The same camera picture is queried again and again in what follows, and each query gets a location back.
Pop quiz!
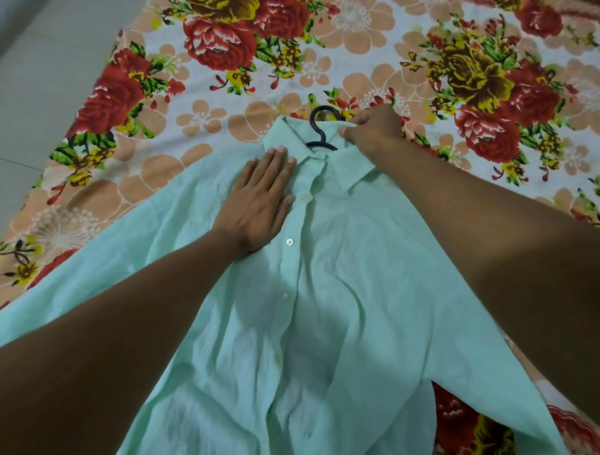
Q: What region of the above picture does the red floral bedsheet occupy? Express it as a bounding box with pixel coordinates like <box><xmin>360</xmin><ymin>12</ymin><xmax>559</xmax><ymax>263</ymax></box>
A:
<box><xmin>0</xmin><ymin>0</ymin><xmax>600</xmax><ymax>455</ymax></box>

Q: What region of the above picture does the mint green shirt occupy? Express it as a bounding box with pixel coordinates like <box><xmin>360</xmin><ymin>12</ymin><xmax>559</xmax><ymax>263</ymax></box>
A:
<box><xmin>0</xmin><ymin>115</ymin><xmax>571</xmax><ymax>455</ymax></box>

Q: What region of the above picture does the person's left hand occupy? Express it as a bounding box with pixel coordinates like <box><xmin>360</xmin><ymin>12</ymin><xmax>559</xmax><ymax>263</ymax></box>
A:
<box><xmin>209</xmin><ymin>146</ymin><xmax>298</xmax><ymax>258</ymax></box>

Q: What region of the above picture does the black hanger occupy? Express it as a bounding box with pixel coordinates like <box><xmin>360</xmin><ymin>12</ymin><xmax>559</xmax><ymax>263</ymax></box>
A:
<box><xmin>305</xmin><ymin>104</ymin><xmax>346</xmax><ymax>153</ymax></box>

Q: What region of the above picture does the person's right hand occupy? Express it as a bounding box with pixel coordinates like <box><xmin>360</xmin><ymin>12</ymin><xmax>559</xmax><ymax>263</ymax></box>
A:
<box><xmin>337</xmin><ymin>103</ymin><xmax>408</xmax><ymax>161</ymax></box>

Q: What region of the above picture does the person's left forearm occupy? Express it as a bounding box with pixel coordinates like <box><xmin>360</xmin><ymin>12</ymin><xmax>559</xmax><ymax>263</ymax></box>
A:
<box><xmin>0</xmin><ymin>228</ymin><xmax>247</xmax><ymax>455</ymax></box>

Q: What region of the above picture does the person's right forearm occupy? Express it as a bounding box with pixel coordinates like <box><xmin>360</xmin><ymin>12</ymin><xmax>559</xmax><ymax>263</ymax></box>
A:
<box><xmin>374</xmin><ymin>136</ymin><xmax>600</xmax><ymax>425</ymax></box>

